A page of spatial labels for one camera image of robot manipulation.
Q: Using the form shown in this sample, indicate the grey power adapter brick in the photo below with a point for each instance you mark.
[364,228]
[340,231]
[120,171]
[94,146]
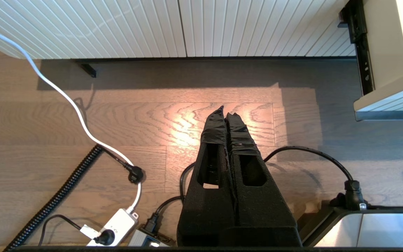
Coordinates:
[142,238]

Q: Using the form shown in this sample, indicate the white fluted drawer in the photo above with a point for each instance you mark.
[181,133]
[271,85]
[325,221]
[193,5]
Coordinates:
[380,42]

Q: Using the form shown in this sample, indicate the white plug in strip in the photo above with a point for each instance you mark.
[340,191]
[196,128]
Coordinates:
[89,231]

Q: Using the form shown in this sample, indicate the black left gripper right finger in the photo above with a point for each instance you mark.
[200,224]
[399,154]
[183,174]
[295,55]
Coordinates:
[261,210]

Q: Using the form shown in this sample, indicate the black furniture leg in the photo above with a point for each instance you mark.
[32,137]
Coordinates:
[89,70]

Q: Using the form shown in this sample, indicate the silver black robot base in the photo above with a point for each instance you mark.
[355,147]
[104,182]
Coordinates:
[380,227]

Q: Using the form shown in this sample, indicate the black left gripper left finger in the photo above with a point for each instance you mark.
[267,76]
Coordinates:
[208,210]

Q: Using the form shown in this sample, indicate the white power strip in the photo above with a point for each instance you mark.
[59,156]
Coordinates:
[117,224]

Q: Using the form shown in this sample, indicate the white sideboard cabinet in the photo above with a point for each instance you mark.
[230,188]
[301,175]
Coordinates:
[82,28]

